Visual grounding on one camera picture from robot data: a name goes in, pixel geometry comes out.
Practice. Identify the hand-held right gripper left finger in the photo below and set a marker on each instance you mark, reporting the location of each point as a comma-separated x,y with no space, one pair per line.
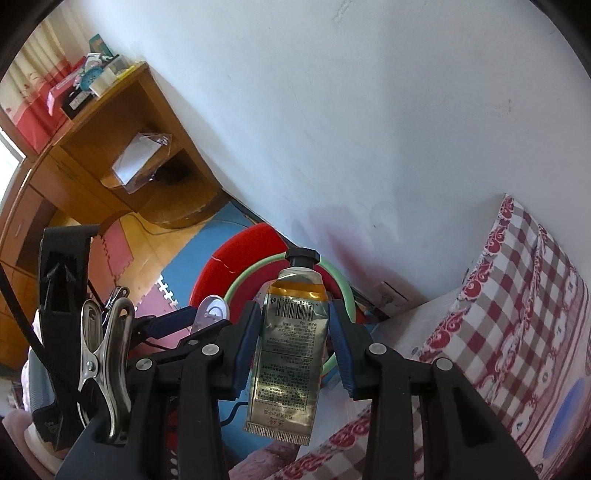
244,350

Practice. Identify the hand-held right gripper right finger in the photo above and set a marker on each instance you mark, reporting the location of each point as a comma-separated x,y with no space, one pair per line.
341,355

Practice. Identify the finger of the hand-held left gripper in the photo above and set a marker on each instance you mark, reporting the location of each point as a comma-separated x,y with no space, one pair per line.
171,323

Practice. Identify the gold tube with black cap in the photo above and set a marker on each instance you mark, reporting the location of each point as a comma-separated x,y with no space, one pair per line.
286,360

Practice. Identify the round translucent plastic piece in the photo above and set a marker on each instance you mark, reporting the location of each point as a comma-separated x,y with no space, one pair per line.
212,309

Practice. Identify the red bucket with green rim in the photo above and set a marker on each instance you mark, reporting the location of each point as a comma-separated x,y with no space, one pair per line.
251,271

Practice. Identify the metal spring clip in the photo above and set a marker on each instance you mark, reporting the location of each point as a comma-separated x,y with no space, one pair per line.
117,297
106,355

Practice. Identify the coloured foam puzzle mat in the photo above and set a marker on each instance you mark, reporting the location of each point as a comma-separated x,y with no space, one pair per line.
194,258

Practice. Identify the red bin lid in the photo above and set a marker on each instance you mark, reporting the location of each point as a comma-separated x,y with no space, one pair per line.
231,249

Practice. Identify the clear package with white paper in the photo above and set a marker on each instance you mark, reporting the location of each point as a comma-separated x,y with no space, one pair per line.
134,157

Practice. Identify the pink fuzzy garment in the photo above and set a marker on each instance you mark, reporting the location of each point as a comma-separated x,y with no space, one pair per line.
18,438

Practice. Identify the red cloth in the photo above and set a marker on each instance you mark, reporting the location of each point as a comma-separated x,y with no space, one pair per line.
32,124

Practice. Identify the black box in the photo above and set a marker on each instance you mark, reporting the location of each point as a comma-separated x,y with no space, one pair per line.
76,106

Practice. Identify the pink box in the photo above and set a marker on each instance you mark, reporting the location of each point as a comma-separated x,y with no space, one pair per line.
62,92

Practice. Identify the teal alarm clock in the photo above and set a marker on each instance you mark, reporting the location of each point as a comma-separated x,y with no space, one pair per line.
92,76

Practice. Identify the beige curtain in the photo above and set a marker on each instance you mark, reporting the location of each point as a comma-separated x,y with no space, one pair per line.
32,60

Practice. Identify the small clear box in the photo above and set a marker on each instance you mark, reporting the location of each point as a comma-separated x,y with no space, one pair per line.
120,64

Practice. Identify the teal card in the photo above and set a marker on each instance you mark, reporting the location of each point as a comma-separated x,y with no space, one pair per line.
99,44

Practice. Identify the white wall socket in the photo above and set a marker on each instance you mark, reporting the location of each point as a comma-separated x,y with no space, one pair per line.
390,295

